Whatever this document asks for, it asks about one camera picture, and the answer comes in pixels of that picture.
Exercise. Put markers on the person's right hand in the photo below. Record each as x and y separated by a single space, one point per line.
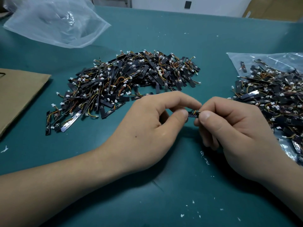
239 139

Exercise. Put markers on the person's left hand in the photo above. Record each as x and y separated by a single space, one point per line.
142 134

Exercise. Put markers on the person's left middle finger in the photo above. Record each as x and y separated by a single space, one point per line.
164 115

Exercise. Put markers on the person's right thumb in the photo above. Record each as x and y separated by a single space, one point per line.
213 126

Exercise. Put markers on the person's left thumb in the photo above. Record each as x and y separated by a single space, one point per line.
174 124

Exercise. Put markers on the small black circuit strip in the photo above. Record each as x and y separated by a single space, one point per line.
193 114

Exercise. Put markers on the person's right forearm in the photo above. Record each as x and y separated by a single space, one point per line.
286 182

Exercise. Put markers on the person's left forearm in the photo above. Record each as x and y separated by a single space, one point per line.
54 186

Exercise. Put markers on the heap of strips on bag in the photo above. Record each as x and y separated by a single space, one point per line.
274 99

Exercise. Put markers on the flat clear plastic bag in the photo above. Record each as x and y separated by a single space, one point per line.
272 75

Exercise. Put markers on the brown cardboard box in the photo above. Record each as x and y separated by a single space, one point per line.
274 8

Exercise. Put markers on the brown cardboard sheet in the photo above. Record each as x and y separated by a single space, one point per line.
17 96

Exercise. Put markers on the black wall socket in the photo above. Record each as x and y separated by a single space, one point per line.
188 4

